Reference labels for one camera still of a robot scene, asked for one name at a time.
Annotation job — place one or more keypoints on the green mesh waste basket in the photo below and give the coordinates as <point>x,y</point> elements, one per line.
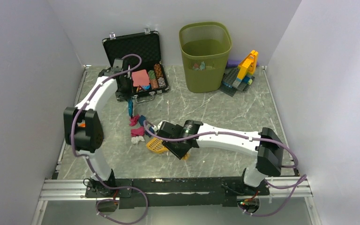
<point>209,42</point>

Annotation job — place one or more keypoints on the pink paper scrap lone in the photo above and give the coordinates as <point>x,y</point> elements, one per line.
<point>137,132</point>

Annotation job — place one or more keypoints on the orange slotted scoop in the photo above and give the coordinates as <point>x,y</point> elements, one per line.
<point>155,145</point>

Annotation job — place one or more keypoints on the white paper scrap left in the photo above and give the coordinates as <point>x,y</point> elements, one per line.
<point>137,139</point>

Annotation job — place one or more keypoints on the blue hand brush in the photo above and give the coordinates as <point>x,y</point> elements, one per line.
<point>130,107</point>

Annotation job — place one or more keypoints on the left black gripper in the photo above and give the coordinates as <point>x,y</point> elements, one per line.
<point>128,95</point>

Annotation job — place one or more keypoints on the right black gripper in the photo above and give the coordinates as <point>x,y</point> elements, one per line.
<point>179,153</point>

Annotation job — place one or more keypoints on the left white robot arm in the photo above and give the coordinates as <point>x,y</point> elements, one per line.
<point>83,129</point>

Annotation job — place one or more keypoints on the navy paper scrap upper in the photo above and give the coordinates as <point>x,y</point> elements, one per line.
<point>142,120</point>

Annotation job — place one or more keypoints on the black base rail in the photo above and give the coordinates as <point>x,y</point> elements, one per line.
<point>224,191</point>

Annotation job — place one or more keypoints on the purple cylinder toy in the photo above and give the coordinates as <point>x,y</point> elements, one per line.
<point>232,63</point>

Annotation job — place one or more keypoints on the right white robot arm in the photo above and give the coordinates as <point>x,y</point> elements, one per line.
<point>264,146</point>

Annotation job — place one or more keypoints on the navy paper scrap small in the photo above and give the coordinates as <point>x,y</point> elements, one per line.
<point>149,131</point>

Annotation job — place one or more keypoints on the pink paper scrap left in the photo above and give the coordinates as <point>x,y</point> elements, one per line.
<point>134,120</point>

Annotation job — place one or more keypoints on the toy brick construction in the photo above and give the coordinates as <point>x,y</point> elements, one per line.
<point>241,77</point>

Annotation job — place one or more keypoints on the black poker chip case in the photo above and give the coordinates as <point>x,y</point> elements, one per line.
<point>146,45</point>

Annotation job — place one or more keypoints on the cyan paper scrap top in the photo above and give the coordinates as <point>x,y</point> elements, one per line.
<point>202,66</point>

